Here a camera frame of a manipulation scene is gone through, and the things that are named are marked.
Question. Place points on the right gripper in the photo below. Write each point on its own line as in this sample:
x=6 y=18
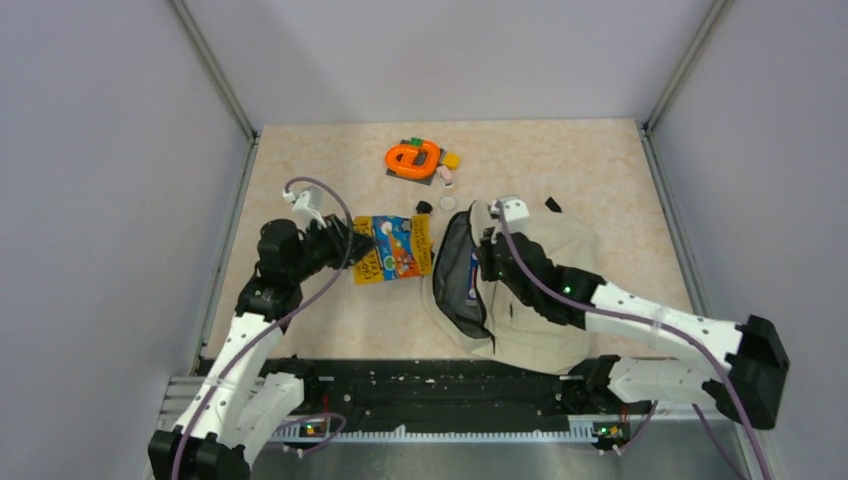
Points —
x=485 y=254

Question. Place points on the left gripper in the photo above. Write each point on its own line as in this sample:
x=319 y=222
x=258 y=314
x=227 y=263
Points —
x=336 y=233

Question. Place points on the yellow treehouse book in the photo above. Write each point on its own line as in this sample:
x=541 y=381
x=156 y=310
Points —
x=403 y=248

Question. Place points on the blue book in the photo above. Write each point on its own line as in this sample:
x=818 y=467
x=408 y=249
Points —
x=472 y=297

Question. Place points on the cream canvas backpack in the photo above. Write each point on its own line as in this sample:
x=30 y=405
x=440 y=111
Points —
x=498 y=326

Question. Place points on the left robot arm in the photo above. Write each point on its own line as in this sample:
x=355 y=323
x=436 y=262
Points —
x=236 y=411

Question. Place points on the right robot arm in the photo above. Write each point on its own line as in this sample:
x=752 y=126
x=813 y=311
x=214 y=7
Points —
x=739 y=368

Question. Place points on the red black stamp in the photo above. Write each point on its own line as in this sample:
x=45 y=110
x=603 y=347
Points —
x=424 y=208

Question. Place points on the orange plastic toy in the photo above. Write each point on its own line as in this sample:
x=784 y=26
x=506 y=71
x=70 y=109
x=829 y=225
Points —
x=403 y=152

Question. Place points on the pink white eraser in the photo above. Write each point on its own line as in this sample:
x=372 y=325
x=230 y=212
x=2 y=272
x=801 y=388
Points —
x=445 y=175

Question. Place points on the yellow toy block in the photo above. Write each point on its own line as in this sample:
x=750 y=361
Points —
x=450 y=160

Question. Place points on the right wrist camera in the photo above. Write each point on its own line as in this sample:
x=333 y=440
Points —
x=509 y=212

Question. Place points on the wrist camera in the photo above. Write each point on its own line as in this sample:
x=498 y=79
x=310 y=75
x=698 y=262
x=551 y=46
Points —
x=509 y=212
x=306 y=206

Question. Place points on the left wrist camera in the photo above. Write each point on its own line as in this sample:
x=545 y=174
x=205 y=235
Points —
x=306 y=206

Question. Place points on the grey toy base plate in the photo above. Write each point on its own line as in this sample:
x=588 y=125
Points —
x=421 y=174

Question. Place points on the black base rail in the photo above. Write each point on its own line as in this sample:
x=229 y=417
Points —
x=462 y=399

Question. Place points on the aluminium frame rail right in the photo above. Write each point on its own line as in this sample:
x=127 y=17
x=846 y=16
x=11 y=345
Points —
x=663 y=156

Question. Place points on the aluminium frame rail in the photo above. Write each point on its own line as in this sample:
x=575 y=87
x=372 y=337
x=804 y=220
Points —
x=663 y=156
x=194 y=187

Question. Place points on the aluminium frame rail left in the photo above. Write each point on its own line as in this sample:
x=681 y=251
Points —
x=194 y=187

